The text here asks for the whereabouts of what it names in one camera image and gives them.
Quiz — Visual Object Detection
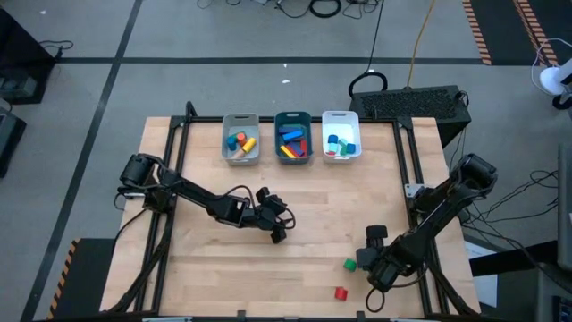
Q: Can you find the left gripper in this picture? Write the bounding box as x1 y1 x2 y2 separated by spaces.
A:
243 186 288 245

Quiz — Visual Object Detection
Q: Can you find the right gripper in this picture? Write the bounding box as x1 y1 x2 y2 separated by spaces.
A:
357 225 399 292

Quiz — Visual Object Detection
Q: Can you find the teal plastic bin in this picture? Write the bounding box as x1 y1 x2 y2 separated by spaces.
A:
273 110 314 165

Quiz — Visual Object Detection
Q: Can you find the light grey plastic bin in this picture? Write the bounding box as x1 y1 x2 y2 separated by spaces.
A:
221 112 261 166

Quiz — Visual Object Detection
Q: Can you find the white plastic bin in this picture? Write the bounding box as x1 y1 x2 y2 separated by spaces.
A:
321 110 363 164

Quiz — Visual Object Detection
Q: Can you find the white paper sheet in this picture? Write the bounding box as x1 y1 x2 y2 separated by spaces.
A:
464 241 500 309

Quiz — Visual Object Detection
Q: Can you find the black perforated computer case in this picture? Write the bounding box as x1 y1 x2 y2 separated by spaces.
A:
348 84 473 145

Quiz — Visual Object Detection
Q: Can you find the black mat striped edge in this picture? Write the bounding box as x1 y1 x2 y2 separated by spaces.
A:
462 0 572 67
46 236 118 321

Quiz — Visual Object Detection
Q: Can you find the white round device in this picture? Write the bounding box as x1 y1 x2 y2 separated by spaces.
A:
530 38 572 111

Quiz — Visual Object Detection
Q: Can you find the dark equipment box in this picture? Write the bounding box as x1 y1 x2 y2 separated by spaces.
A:
0 97 28 179

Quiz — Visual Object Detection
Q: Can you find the black cabinet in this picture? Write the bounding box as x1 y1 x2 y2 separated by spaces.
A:
0 7 57 106

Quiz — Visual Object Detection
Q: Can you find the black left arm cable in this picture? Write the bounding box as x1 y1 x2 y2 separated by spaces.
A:
221 184 298 231

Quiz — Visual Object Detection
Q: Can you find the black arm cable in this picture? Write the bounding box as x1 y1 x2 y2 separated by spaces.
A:
221 184 298 231
364 267 430 314

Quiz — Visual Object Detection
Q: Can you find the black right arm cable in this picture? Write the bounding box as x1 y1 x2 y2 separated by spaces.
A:
364 267 430 314

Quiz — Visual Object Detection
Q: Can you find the black hanging cable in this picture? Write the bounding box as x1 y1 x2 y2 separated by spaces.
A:
347 0 390 100

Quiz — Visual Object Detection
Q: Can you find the black cable coil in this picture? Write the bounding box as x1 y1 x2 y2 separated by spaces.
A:
308 0 343 20

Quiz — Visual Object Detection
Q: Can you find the yellow hanging cable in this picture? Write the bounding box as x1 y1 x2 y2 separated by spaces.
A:
405 0 437 89

